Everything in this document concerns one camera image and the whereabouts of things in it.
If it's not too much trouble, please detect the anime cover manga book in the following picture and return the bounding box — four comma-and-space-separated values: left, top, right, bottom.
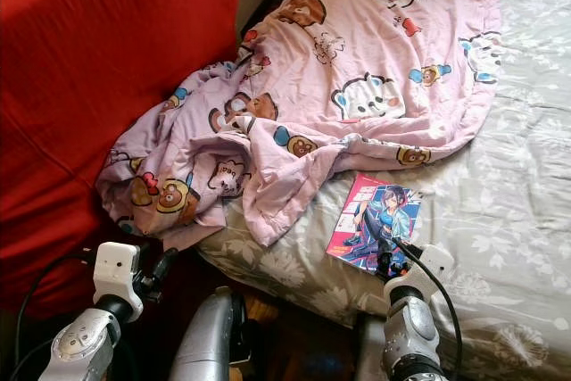
326, 173, 424, 274

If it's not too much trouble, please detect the pink cartoon print blanket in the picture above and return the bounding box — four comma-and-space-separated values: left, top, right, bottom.
96, 0, 508, 253

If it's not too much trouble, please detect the silver robot left leg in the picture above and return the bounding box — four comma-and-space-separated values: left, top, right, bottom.
171, 287, 247, 381

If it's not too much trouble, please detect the silver robot leg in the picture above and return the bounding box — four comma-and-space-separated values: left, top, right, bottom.
352, 314, 390, 381
171, 287, 247, 381

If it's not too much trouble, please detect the silver robot right leg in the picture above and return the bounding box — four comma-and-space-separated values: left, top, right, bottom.
352, 314, 390, 381

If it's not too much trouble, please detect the grey floral bed sheet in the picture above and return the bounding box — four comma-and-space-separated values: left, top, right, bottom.
196, 0, 571, 381

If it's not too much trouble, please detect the red fabric sofa cover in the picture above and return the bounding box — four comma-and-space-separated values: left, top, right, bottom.
0, 0, 246, 321

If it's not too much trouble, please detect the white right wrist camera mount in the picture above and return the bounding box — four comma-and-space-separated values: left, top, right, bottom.
384, 244, 455, 304

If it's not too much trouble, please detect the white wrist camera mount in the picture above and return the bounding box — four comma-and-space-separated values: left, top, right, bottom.
384, 244, 455, 304
94, 241, 145, 322

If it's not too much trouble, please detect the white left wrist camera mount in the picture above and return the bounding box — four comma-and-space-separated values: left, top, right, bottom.
94, 241, 145, 322

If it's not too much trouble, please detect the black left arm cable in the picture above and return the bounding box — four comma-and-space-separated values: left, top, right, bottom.
9, 256, 99, 381

